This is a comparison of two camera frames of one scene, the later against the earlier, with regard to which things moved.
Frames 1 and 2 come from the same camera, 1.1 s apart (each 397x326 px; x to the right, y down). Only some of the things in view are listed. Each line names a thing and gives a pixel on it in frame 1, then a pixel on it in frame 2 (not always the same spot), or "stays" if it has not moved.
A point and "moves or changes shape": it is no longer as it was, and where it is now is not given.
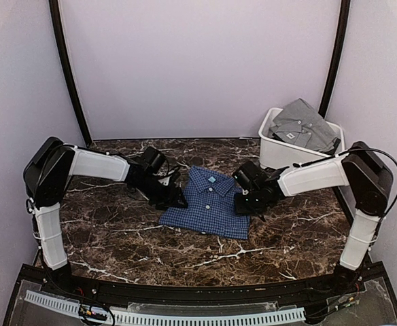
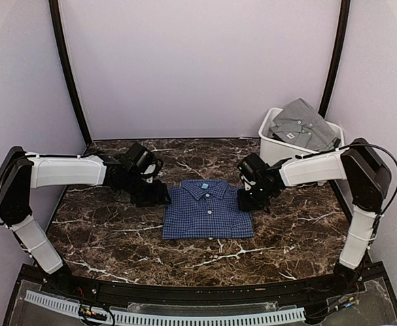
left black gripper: (170, 198) -> (157, 195)
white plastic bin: (277, 155) stays
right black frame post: (344, 15) stays
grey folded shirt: (300, 125) stays
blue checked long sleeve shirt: (211, 200) moves or changes shape
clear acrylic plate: (202, 308) stays
